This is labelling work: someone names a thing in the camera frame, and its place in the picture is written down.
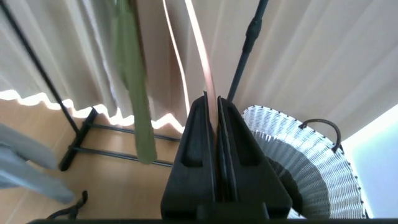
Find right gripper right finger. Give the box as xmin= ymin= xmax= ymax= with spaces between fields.
xmin=216 ymin=95 xmax=294 ymax=219

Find green long-sleeved shirt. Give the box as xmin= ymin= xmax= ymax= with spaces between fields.
xmin=110 ymin=0 xmax=158 ymax=165

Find pale grey shorts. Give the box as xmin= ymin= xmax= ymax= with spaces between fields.
xmin=0 ymin=123 xmax=88 ymax=220

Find white laundry basket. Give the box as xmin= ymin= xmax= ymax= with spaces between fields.
xmin=241 ymin=105 xmax=369 ymax=219

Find pink clothes hanger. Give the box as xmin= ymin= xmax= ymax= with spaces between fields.
xmin=161 ymin=0 xmax=218 ymax=131

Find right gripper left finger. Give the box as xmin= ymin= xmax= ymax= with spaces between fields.
xmin=160 ymin=91 xmax=218 ymax=219

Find black clothes rack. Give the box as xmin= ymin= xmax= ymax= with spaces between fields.
xmin=0 ymin=0 xmax=270 ymax=172

